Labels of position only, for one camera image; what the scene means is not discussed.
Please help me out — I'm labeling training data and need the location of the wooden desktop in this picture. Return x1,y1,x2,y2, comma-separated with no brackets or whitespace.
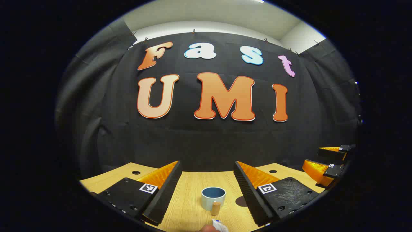
79,162,325,232

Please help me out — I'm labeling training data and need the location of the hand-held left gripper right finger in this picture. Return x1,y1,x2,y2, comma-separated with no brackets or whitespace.
233,160,325,227

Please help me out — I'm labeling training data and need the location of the light blue cup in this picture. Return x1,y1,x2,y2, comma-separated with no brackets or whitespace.
201,187,227,216

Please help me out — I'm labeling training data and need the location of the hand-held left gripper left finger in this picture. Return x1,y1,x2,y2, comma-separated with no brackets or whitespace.
96,160,183,226

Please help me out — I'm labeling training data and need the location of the white toothpaste tube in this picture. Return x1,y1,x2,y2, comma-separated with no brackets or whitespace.
198,219,229,232

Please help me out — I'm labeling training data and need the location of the black backdrop cloth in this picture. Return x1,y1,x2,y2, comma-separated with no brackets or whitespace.
55,18,363,181

